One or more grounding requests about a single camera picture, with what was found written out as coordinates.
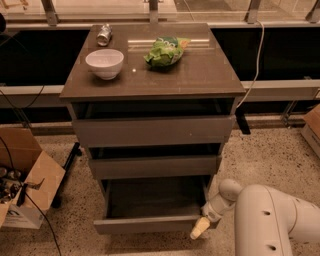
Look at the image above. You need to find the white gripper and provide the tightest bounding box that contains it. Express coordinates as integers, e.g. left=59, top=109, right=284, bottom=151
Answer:
left=190, top=193, right=235, bottom=240

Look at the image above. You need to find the grey bottom drawer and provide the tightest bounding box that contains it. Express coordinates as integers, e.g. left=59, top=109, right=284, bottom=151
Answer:
left=93, top=175, right=218, bottom=235

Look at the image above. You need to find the grey drawer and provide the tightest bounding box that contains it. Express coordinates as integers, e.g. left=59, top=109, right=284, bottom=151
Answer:
left=73, top=116, right=235, bottom=147
left=93, top=175, right=218, bottom=235
left=89, top=155, right=221, bottom=179

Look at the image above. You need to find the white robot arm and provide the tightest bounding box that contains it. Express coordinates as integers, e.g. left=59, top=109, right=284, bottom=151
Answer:
left=190, top=179, right=320, bottom=256

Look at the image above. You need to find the grey middle drawer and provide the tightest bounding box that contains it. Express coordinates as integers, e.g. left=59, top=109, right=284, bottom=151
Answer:
left=89, top=155, right=221, bottom=179

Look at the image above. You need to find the grey drawer cabinet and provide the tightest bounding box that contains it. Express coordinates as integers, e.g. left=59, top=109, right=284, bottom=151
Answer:
left=59, top=22, right=247, bottom=188

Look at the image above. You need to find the grey top drawer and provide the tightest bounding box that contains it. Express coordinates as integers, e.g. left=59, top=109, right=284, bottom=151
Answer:
left=73, top=116, right=235, bottom=147

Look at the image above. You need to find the open cardboard box left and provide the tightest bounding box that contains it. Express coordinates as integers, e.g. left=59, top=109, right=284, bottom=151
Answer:
left=0, top=128, right=65, bottom=229

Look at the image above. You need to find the cardboard box right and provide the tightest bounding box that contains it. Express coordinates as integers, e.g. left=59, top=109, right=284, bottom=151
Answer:
left=301, top=104, right=320, bottom=158

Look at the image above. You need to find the black metal leg left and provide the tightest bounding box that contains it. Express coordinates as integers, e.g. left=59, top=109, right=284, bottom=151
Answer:
left=51, top=142, right=82, bottom=208

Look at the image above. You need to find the green chip bag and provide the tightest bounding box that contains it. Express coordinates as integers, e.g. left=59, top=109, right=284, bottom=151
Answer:
left=144, top=37, right=191, bottom=67

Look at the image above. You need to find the white ceramic bowl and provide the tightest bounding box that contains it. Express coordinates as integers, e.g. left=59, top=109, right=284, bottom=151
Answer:
left=85, top=49, right=124, bottom=80

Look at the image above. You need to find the metal clutter in box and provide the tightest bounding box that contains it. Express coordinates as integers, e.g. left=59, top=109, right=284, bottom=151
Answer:
left=0, top=167, right=46, bottom=208

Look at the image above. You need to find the silver soda can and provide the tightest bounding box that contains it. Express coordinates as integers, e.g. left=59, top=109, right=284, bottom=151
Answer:
left=96, top=24, right=112, bottom=47

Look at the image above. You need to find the white cable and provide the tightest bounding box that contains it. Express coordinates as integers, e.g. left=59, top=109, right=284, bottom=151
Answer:
left=235, top=19, right=266, bottom=110

